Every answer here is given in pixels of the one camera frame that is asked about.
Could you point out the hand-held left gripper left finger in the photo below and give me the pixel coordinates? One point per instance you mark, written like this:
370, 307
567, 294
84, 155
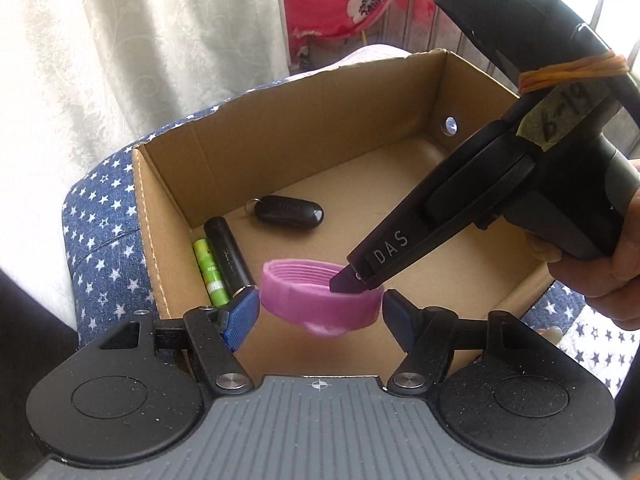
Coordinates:
245, 315

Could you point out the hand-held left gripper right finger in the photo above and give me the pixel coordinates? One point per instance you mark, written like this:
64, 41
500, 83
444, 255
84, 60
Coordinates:
400, 320

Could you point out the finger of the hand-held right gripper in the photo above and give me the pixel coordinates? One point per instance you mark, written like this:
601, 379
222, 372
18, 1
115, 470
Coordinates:
350, 284

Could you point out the pink plastic lid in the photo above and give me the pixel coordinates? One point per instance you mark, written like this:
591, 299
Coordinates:
300, 305

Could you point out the green lip balm stick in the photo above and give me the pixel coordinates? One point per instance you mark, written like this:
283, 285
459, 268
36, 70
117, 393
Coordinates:
207, 270

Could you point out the black lipstick tube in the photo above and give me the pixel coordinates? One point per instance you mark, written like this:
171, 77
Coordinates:
227, 255

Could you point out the black key fob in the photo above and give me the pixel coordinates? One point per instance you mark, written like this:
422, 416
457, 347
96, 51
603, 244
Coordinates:
290, 212

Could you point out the brown cardboard box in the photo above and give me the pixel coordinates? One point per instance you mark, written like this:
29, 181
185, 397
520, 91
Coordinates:
350, 185

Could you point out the person's right hand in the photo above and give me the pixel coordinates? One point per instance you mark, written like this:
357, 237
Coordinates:
600, 295

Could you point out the yellow tape label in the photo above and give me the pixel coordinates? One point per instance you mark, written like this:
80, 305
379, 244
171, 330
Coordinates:
555, 120

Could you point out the orange rubber band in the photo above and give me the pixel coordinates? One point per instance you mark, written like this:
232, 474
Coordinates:
575, 70

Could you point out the metal railing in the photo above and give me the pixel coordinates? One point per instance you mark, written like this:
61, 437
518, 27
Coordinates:
411, 20

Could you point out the white patterned curtain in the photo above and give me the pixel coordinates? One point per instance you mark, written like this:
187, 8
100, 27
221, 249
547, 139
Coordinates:
125, 60

